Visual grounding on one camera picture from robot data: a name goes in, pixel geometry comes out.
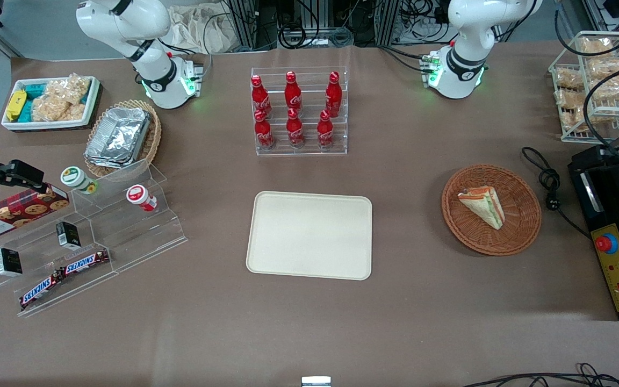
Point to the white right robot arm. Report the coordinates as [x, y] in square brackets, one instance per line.
[127, 24]

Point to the round brown wicker basket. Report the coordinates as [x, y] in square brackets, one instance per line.
[519, 215]

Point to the oval wicker basket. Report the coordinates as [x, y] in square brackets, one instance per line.
[151, 140]

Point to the triangular wrapped sandwich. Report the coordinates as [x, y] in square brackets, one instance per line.
[484, 205]

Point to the cream plastic serving tray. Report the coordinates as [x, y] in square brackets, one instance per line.
[309, 236]

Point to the Walkers cookie box red tartan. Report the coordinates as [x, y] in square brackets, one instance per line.
[14, 212]

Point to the bagged pastry snack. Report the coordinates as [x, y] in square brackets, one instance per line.
[599, 46]
[568, 78]
[613, 90]
[607, 67]
[573, 115]

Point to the green lidded yogurt cup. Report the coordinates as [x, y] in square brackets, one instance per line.
[76, 179]

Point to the yellow snack pack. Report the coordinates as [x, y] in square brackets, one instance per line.
[15, 105]

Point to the small black carton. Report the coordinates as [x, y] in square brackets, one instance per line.
[8, 262]
[67, 235]

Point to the teal snack pack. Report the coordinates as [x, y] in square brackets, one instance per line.
[34, 97]

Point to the clear bag of rice crackers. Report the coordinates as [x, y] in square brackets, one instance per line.
[62, 99]

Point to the white rectangular snack bin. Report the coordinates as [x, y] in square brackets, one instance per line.
[81, 115]

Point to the red emergency stop button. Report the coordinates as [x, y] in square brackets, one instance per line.
[606, 243]

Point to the Snickers bar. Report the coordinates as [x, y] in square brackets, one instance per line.
[86, 262]
[41, 290]

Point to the stack of foil trays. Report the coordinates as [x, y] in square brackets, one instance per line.
[119, 137]

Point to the black control box yellow panel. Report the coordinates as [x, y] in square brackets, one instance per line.
[618, 279]

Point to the clear acrylic stepped shelf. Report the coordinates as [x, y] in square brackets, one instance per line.
[127, 236]

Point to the red lidded yogurt cup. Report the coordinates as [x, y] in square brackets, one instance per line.
[140, 197]

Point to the crumpled white cloth bag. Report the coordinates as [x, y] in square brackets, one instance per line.
[196, 27]

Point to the red Coca-Cola bottle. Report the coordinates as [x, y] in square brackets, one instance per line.
[333, 95]
[260, 98]
[294, 130]
[292, 92]
[264, 131]
[325, 130]

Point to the clear acrylic bottle rack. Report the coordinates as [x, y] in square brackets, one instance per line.
[309, 148]

